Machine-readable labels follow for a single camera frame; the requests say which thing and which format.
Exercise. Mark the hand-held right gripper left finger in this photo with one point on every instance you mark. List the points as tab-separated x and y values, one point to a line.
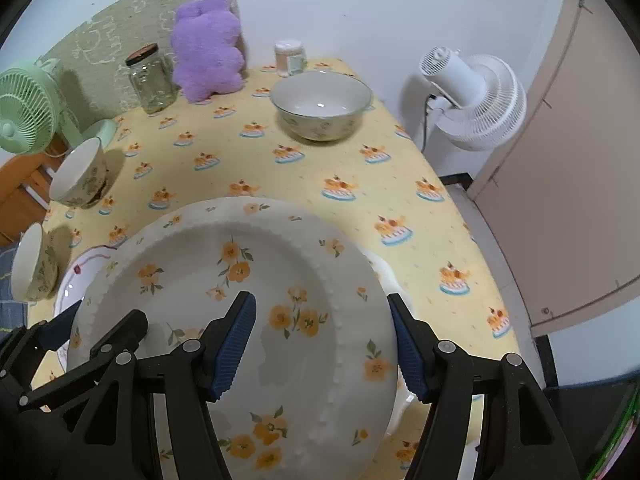
235	345

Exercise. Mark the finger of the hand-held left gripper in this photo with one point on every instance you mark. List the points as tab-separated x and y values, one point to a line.
55	332
125	327

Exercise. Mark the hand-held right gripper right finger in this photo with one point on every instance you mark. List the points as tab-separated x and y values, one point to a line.
407	350

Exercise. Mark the red pattern white plate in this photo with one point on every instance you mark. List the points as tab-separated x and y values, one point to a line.
75	280

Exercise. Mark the floral ceramic bowl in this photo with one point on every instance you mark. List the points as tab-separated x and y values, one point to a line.
42	270
85	175
320	125

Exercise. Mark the yellow flower ceramic plate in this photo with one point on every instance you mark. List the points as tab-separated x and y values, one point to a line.
200	260

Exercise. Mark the yellow cake print tablecloth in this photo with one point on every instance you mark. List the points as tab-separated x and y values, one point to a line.
325	170

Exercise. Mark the green desk fan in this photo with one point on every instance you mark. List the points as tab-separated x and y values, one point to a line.
25	105

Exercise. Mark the green patterned item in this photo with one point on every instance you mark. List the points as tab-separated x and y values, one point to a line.
620	440

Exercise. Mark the glass jar with dark lid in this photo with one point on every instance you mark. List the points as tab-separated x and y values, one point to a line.
150	85

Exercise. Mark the beige door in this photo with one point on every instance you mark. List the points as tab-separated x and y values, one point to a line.
575	160

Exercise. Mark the white standing fan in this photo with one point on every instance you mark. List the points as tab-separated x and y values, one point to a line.
480	100

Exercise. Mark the purple plush toy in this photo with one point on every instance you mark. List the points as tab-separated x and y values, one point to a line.
205	50

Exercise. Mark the cotton swab container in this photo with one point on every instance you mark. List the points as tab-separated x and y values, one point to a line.
290	60

